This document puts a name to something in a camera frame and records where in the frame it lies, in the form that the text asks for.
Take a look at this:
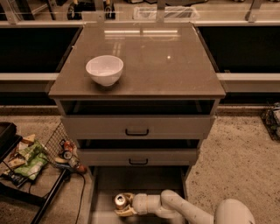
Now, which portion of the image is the top grey drawer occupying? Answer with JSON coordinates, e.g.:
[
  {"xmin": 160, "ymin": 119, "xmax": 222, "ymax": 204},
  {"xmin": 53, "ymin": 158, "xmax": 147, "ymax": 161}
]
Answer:
[{"xmin": 59, "ymin": 100, "xmax": 218, "ymax": 140}]

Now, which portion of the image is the black wire basket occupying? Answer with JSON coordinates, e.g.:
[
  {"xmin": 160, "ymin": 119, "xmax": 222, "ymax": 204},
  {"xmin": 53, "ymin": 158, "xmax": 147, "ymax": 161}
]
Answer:
[{"xmin": 0, "ymin": 122, "xmax": 87, "ymax": 224}]

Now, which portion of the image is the grey drawer cabinet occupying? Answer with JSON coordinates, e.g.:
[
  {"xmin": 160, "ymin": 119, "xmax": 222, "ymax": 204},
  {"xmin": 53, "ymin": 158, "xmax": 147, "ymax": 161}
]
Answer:
[{"xmin": 47, "ymin": 22, "xmax": 227, "ymax": 224}]

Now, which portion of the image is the bottom grey drawer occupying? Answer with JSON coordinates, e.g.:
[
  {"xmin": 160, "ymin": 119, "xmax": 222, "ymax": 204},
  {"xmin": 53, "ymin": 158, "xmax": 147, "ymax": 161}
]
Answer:
[{"xmin": 88, "ymin": 166, "xmax": 188, "ymax": 224}]

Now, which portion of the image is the middle grey drawer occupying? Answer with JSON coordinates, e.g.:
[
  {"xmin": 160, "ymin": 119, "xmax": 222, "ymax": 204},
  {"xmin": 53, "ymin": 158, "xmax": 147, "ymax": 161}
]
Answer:
[{"xmin": 78, "ymin": 139, "xmax": 200, "ymax": 166}]

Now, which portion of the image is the green snack bag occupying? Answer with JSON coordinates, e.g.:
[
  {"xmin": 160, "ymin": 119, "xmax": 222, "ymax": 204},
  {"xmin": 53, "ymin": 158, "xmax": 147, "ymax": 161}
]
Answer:
[{"xmin": 14, "ymin": 141, "xmax": 47, "ymax": 180}]

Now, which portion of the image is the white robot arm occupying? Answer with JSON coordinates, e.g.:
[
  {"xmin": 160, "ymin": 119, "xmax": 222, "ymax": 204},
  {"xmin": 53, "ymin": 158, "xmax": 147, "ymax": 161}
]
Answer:
[{"xmin": 114, "ymin": 189, "xmax": 256, "ymax": 224}]

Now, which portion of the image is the black cable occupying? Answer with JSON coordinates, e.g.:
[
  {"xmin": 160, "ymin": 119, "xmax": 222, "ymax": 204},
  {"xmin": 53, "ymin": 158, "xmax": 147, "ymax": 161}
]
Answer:
[{"xmin": 73, "ymin": 172, "xmax": 88, "ymax": 224}]

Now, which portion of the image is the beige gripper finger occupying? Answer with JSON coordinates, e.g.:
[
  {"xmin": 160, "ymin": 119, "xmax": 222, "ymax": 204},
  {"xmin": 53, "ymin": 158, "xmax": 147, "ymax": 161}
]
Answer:
[
  {"xmin": 124, "ymin": 192, "xmax": 135, "ymax": 204},
  {"xmin": 115, "ymin": 206, "xmax": 137, "ymax": 217}
]

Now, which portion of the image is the grey drawer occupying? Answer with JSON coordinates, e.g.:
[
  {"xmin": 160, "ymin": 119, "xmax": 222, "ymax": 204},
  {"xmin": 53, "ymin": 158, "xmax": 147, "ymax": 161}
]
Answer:
[
  {"xmin": 78, "ymin": 139, "xmax": 200, "ymax": 166},
  {"xmin": 88, "ymin": 166, "xmax": 188, "ymax": 224},
  {"xmin": 59, "ymin": 100, "xmax": 218, "ymax": 140}
]

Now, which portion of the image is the white ceramic bowl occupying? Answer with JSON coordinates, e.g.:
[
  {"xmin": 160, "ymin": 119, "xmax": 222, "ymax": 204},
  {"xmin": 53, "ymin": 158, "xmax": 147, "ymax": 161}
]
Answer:
[{"xmin": 86, "ymin": 55, "xmax": 124, "ymax": 87}]

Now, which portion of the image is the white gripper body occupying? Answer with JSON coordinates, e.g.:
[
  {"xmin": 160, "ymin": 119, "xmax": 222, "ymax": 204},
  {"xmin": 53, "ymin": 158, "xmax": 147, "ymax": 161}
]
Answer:
[{"xmin": 132, "ymin": 193, "xmax": 148, "ymax": 215}]

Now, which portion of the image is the black wire crate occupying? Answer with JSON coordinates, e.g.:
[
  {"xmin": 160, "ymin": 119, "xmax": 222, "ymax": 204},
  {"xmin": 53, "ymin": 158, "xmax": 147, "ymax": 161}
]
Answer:
[{"xmin": 261, "ymin": 102, "xmax": 280, "ymax": 142}]

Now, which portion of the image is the orange soda can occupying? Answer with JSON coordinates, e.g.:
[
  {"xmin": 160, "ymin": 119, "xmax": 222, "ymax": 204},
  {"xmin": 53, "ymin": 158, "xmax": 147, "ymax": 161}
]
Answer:
[{"xmin": 114, "ymin": 193, "xmax": 128, "ymax": 210}]

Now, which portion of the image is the red soda can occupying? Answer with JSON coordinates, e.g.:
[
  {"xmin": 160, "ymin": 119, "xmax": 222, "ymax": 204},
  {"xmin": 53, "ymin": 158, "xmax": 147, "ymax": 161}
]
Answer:
[{"xmin": 63, "ymin": 141, "xmax": 74, "ymax": 152}]

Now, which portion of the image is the clear plastic bin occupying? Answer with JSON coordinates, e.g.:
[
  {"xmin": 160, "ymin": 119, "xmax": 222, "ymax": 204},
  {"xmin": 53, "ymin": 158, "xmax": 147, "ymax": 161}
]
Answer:
[{"xmin": 132, "ymin": 6, "xmax": 200, "ymax": 20}]

